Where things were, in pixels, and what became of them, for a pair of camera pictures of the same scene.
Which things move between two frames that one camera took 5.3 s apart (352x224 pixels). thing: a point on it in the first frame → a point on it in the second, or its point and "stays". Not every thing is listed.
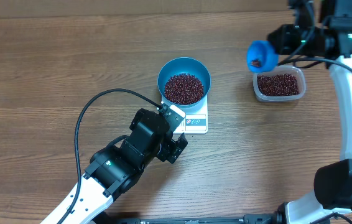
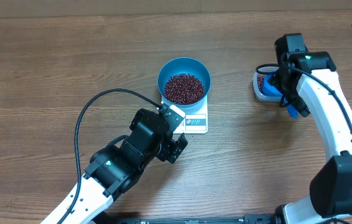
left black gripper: (171, 149) stays
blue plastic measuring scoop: (261, 56) → (269, 89)
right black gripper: (285, 37) → (298, 105)
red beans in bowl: (183, 89) stays
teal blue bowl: (184, 82) stays
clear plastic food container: (286, 83) stays
